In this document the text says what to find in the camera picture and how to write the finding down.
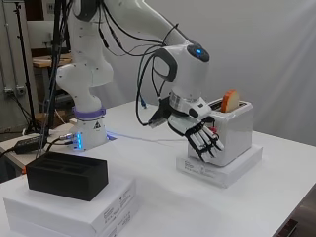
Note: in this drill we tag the black foam block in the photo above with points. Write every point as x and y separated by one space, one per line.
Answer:
65 179

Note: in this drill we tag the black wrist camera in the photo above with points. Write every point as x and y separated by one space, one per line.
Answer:
161 113

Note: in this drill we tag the white seven-joint robot arm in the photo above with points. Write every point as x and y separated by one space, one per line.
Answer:
85 72

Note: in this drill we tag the black tripod stand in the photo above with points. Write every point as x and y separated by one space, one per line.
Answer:
29 82

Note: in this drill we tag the wooden table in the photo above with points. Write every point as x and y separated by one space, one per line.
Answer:
44 61

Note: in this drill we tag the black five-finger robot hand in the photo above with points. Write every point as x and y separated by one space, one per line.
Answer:
189 118

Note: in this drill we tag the white flat box under toaster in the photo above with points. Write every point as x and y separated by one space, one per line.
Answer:
217 176

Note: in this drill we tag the black power adapter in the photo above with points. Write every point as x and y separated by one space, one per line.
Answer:
30 144

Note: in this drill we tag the bread slice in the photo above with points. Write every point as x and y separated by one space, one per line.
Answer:
230 101

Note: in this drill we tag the steel toaster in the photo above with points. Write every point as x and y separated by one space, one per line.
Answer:
235 135

